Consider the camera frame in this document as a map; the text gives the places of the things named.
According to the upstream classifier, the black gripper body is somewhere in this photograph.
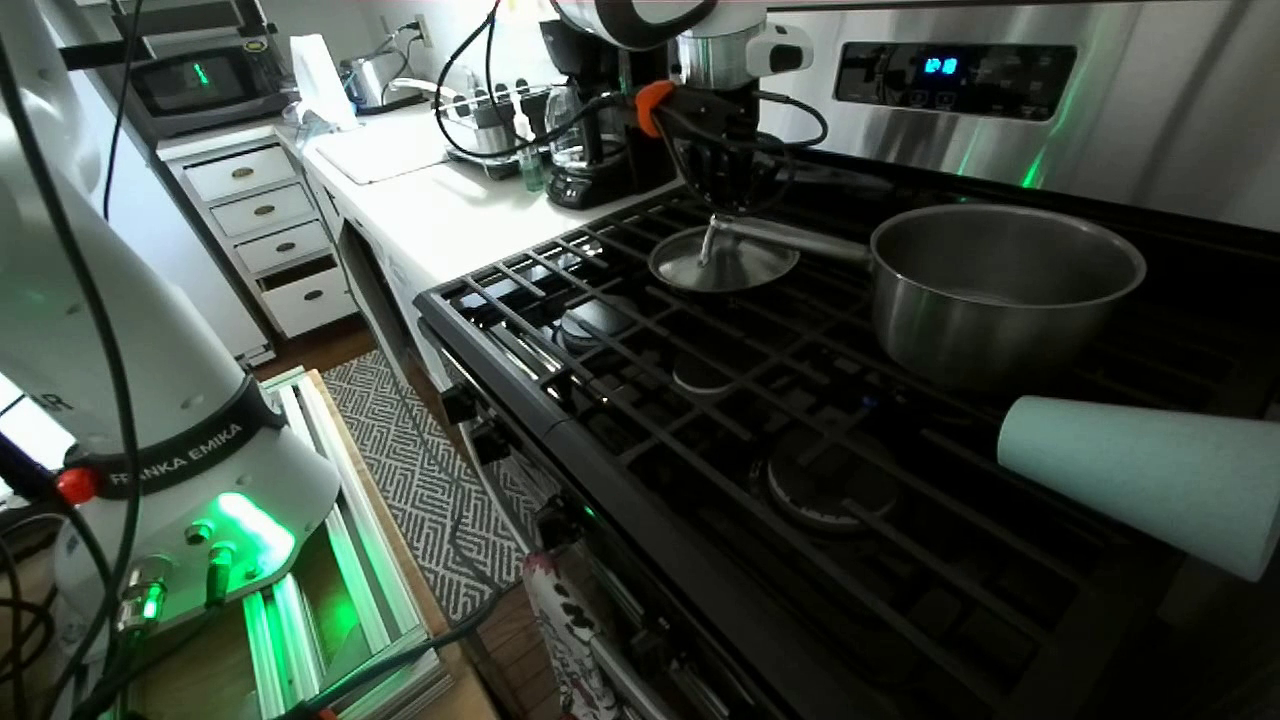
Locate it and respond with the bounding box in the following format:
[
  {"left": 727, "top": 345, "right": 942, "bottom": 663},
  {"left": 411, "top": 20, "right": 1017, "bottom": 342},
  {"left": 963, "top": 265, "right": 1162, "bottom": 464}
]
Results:
[{"left": 672, "top": 122, "right": 793, "bottom": 210}]

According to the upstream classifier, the black stainless gas stove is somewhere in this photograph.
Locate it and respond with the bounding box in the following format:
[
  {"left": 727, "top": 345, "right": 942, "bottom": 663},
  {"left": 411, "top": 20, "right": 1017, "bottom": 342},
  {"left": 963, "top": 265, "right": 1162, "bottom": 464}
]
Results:
[{"left": 411, "top": 0, "right": 1280, "bottom": 720}]

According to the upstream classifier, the black stove knob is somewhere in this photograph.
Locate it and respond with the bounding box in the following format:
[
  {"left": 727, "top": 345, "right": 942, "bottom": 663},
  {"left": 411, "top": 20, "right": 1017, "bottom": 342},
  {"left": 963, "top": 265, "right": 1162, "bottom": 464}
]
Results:
[
  {"left": 441, "top": 380, "right": 482, "bottom": 425},
  {"left": 466, "top": 419, "right": 514, "bottom": 468},
  {"left": 531, "top": 496, "right": 583, "bottom": 551}
]

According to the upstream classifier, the black coffee maker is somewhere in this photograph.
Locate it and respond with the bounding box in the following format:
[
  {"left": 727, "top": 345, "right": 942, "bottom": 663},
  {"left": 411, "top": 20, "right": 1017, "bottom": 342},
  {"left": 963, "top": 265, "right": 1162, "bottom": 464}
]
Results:
[{"left": 537, "top": 16, "right": 681, "bottom": 211}]

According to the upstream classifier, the glass coffee carafe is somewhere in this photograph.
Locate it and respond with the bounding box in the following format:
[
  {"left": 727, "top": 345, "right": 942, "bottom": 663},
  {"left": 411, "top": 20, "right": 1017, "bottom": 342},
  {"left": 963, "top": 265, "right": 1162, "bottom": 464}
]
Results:
[{"left": 541, "top": 80, "right": 633, "bottom": 178}]

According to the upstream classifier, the round black burner cap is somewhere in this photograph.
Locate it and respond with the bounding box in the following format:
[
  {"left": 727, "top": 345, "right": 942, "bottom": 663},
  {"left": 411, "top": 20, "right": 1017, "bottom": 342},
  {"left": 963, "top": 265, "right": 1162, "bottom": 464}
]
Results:
[
  {"left": 664, "top": 353, "right": 744, "bottom": 403},
  {"left": 550, "top": 294, "right": 648, "bottom": 358},
  {"left": 763, "top": 437, "right": 906, "bottom": 535}
]

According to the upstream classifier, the green spray bottle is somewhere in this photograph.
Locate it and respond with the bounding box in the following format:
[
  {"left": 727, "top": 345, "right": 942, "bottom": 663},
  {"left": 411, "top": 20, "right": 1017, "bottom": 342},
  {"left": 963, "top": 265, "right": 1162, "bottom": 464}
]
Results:
[{"left": 508, "top": 94, "right": 550, "bottom": 195}]

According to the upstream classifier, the white cutting board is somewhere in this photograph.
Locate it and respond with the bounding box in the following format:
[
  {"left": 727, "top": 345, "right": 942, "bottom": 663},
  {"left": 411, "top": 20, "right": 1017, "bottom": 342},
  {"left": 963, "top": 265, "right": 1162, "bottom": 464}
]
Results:
[{"left": 311, "top": 118, "right": 454, "bottom": 192}]

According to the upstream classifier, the grey patterned rug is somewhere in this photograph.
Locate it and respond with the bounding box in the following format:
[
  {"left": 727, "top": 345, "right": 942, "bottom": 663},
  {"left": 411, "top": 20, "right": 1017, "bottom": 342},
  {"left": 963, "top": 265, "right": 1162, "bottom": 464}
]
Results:
[{"left": 321, "top": 347, "right": 537, "bottom": 628}]

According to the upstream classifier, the white drawer cabinet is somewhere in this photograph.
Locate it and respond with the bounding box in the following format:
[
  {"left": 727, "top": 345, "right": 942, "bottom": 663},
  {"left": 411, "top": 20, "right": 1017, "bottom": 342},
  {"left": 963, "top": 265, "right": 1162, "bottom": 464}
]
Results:
[{"left": 154, "top": 125, "right": 358, "bottom": 345}]

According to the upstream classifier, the printed dish towel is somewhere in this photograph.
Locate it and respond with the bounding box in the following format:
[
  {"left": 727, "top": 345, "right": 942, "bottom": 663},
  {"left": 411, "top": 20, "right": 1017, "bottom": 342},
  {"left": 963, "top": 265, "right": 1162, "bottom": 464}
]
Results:
[{"left": 521, "top": 551, "right": 672, "bottom": 720}]

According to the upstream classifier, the light teal plastic cup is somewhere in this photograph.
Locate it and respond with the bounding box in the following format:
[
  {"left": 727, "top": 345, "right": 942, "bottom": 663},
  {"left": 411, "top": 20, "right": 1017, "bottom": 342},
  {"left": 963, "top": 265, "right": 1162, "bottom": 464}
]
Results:
[{"left": 992, "top": 394, "right": 1280, "bottom": 588}]

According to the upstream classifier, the grey microwave oven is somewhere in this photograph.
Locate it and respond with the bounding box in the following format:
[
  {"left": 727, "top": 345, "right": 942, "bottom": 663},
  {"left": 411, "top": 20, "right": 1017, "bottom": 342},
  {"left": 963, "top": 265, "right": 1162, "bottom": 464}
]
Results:
[{"left": 124, "top": 32, "right": 293, "bottom": 143}]

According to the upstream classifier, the red round button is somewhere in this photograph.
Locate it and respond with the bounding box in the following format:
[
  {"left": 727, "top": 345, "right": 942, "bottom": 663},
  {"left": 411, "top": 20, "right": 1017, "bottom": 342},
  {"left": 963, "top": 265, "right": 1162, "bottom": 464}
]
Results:
[{"left": 53, "top": 462, "right": 104, "bottom": 512}]

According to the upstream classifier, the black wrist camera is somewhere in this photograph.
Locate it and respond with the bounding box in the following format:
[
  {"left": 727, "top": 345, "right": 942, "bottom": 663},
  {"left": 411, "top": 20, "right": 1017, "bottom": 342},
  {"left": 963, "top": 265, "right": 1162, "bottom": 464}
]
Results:
[{"left": 672, "top": 80, "right": 769, "bottom": 133}]

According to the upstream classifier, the silver long-handled pot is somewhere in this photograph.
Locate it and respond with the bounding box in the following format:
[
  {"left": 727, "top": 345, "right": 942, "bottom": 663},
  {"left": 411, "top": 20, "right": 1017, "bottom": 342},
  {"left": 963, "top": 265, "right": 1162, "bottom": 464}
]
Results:
[{"left": 713, "top": 200, "right": 1150, "bottom": 395}]

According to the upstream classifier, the aluminium base frame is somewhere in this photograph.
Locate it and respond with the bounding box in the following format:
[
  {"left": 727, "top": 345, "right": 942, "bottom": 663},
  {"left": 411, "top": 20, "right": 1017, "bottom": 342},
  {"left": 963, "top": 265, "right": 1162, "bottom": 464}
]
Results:
[{"left": 234, "top": 363, "right": 452, "bottom": 720}]

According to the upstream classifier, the black floor cable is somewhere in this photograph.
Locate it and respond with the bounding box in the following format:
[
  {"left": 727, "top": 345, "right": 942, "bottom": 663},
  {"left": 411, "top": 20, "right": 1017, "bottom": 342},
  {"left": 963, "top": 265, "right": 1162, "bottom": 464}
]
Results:
[{"left": 274, "top": 583, "right": 527, "bottom": 720}]

